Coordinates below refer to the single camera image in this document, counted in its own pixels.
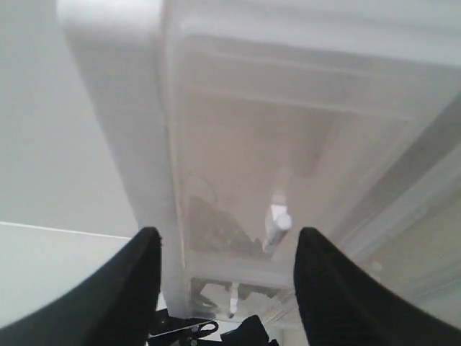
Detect clear drawer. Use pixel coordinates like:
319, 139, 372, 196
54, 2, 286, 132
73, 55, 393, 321
171, 35, 460, 287

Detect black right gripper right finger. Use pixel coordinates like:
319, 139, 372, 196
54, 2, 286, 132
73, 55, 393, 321
293, 227, 460, 345

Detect white plastic drawer cabinet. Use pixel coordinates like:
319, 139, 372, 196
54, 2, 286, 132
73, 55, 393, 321
57, 1, 460, 329

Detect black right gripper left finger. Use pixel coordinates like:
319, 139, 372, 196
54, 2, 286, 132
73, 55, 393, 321
1, 227, 161, 345

